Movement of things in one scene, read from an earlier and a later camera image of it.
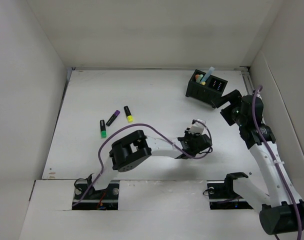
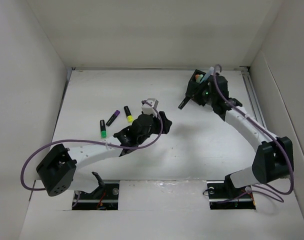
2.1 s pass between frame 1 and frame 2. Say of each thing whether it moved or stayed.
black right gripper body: moved
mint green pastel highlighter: stayed
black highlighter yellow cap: stayed
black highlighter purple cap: stayed
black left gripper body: moved
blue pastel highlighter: stayed
